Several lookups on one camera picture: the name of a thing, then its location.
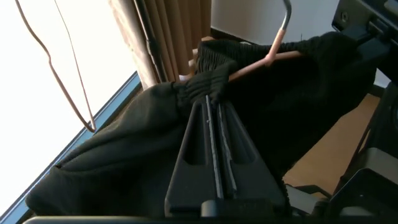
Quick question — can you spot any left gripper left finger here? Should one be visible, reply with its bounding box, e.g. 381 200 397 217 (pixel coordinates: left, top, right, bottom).
164 95 224 218

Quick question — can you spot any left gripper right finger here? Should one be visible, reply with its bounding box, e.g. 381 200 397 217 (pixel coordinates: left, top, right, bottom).
216 100 286 217

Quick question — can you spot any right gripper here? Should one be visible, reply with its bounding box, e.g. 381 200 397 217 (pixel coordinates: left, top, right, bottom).
331 0 398 43

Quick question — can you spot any black garment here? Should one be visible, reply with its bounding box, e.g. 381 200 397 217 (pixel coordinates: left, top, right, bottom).
25 30 377 218

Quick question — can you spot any pink clothes hanger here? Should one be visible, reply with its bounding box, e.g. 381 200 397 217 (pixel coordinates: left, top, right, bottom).
14 0 98 134
228 0 305 83

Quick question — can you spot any brown curtain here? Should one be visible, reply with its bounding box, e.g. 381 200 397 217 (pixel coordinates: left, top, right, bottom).
108 0 213 91

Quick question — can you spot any window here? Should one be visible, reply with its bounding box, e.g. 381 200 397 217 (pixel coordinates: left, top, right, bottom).
0 0 143 224

